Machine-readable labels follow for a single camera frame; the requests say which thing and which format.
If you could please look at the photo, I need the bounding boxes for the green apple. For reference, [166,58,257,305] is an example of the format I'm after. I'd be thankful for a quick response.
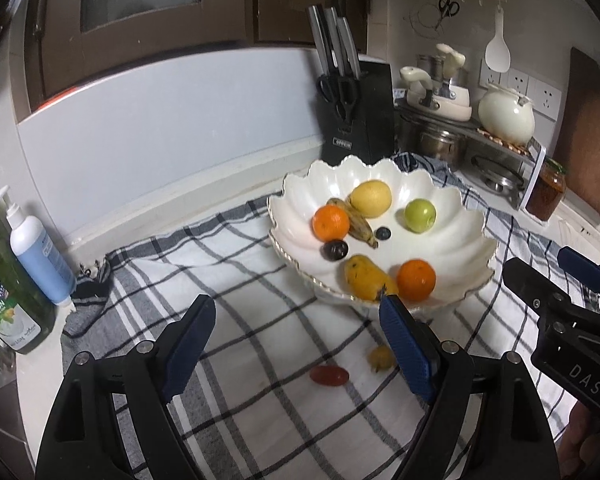
[404,198,437,234]

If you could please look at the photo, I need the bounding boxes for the yellow lemon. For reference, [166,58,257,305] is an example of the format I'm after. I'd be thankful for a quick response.
[349,180,393,219]

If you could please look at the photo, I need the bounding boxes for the wooden cutting board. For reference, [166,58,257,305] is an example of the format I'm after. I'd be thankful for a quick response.
[552,47,600,221]

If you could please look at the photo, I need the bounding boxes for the green dish soap bottle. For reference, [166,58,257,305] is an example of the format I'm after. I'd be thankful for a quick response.
[0,192,57,355]

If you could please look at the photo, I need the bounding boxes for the dark purple plum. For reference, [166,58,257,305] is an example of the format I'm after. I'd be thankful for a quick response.
[322,240,349,262]

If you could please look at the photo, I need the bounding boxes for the metal shelf rack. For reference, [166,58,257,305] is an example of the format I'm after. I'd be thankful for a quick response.
[395,102,547,213]

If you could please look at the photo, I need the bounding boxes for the steel handled knife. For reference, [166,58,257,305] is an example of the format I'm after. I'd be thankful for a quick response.
[322,6,348,78]
[336,16,363,81]
[306,5,333,78]

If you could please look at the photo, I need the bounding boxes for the yellow mango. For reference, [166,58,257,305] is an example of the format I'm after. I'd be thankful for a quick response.
[343,255,400,302]

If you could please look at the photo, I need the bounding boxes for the steel pot lid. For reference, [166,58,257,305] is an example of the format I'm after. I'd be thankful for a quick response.
[470,155,526,193]

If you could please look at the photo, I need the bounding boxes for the orange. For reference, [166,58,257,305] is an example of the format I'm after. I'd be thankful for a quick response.
[396,259,437,302]
[312,204,351,242]

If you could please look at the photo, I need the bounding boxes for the red cherry tomato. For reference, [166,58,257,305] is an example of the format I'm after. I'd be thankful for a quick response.
[309,365,351,387]

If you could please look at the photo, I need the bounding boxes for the black hanging scissors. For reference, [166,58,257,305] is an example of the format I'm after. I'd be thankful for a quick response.
[434,0,461,31]

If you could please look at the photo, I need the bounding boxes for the red sauce jar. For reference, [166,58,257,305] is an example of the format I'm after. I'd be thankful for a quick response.
[525,158,568,222]

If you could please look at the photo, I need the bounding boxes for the dark brown wall cabinet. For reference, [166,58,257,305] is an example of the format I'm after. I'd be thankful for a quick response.
[22,0,371,116]

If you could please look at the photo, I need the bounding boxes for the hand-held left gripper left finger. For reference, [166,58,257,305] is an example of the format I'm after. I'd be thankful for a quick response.
[34,294,217,480]

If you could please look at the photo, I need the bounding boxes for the white rice spatula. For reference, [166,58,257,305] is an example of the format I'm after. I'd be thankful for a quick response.
[484,7,512,73]

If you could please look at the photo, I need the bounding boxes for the spotted small banana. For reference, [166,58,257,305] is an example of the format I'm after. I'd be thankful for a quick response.
[326,198,380,249]

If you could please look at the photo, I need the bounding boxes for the person's right hand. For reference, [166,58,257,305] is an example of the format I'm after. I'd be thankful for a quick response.
[559,400,600,480]

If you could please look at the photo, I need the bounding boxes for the cream kettle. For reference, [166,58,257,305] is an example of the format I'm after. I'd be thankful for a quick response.
[477,82,536,145]

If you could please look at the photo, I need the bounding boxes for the wooden bead trivet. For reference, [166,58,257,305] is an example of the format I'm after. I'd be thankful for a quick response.
[477,127,536,153]

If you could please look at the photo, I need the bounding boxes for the round wire trivet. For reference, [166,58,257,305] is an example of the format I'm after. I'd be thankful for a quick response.
[409,0,448,38]

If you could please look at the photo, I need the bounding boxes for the cream handled pan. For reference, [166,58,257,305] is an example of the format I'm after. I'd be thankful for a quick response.
[435,43,467,86]

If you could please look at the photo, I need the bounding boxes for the steel pot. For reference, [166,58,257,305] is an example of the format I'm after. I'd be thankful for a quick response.
[399,115,468,163]

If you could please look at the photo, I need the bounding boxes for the black kitchen scissors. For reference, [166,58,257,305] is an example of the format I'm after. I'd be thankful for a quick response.
[317,74,359,126]

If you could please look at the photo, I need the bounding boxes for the small yellow fruit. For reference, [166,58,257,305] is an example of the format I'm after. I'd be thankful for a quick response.
[367,344,396,373]

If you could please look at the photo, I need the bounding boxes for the blue pump lotion bottle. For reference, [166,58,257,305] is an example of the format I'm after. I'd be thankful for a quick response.
[0,186,77,307]

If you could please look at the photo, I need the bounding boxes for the white scalloped bowl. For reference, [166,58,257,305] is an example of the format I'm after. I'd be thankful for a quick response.
[266,156,498,321]

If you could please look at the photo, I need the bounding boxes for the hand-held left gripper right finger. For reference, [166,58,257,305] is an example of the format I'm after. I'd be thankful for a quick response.
[378,294,562,480]

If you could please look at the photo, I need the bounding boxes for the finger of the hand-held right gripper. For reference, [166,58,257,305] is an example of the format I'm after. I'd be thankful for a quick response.
[503,257,600,331]
[557,247,600,318]

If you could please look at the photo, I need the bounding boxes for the black white checked cloth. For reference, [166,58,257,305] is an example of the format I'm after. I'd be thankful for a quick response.
[61,152,600,480]

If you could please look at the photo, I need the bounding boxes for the black knife block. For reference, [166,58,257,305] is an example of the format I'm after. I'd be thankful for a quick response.
[314,57,396,167]

